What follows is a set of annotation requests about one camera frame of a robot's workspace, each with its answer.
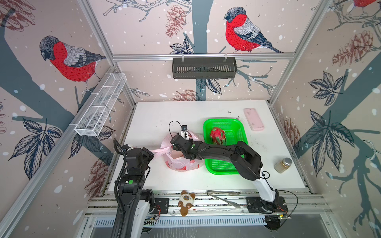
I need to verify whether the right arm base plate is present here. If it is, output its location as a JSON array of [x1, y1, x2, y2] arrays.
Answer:
[[246, 197, 289, 215]]

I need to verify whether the green plastic basket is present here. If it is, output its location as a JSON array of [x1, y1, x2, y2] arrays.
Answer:
[[203, 117, 250, 176]]

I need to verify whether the pink plastic bag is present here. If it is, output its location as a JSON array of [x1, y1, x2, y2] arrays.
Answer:
[[152, 132, 205, 172]]

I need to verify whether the black hanging wall basket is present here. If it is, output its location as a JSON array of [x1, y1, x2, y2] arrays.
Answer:
[[172, 57, 237, 79]]

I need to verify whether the grey flat cable strip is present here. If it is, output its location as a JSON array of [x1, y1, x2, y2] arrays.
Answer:
[[206, 190, 241, 209]]

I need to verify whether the small glass jar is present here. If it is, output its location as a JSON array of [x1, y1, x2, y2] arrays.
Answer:
[[274, 158, 293, 174]]

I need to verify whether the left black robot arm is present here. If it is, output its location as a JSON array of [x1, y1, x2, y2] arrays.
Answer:
[[111, 139, 155, 238]]

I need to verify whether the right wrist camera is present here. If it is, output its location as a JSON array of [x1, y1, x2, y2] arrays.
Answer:
[[180, 125, 190, 141]]

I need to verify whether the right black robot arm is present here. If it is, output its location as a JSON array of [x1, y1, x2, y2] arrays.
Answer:
[[171, 134, 279, 207]]

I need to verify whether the red fruit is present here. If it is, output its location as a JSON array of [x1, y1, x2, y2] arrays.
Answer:
[[209, 128, 227, 145]]

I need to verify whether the white wire mesh shelf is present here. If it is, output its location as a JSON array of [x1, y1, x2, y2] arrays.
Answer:
[[74, 72, 127, 136]]

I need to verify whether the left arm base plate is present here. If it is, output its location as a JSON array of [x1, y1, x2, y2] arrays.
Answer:
[[149, 198, 169, 215]]

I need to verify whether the brown plush toy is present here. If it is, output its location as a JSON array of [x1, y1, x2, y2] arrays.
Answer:
[[178, 190, 195, 217]]

